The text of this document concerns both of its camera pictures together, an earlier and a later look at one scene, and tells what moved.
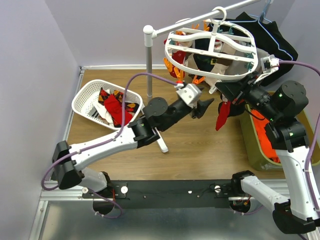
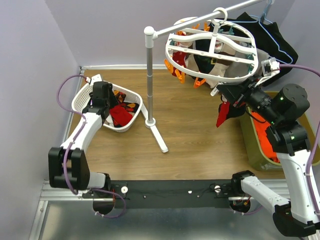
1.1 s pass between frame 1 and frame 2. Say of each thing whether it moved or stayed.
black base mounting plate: stayed
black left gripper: moved
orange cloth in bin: stayed
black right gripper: stayed
